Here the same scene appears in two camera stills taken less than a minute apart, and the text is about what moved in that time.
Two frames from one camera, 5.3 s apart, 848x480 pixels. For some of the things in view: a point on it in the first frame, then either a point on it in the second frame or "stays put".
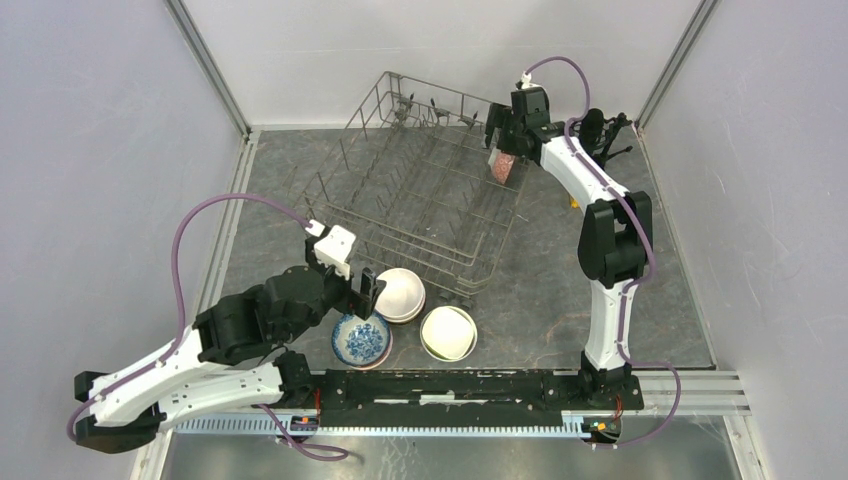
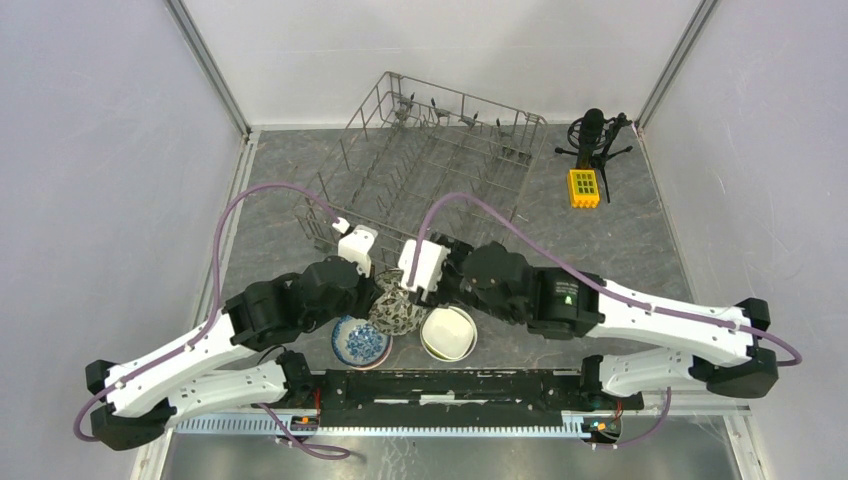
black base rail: [467, 399] stays put
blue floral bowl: [361, 342] stays put
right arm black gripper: [496, 119] -> [458, 253]
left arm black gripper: [355, 302] stays put
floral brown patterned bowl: [502, 164] -> [392, 309]
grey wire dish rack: [410, 176] stays put
